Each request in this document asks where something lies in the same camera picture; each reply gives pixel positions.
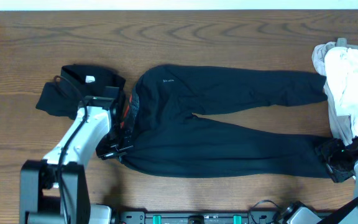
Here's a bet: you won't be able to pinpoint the dark navy leggings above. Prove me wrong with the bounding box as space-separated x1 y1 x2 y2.
120 65 328 178

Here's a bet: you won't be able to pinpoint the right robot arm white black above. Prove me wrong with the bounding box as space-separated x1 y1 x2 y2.
282 137 358 224

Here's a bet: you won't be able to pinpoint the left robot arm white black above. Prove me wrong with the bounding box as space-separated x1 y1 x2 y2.
19 96 128 224

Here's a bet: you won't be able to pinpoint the beige grey garment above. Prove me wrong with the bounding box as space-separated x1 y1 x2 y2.
311 38 358 145

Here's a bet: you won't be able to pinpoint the folded black polo shirt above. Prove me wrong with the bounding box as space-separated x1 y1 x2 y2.
35 64 126 119

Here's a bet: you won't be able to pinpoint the white crumpled garment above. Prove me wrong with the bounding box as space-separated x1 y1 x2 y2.
324 47 358 137

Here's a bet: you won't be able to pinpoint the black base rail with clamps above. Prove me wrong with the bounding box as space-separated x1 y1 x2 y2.
110 199 332 224

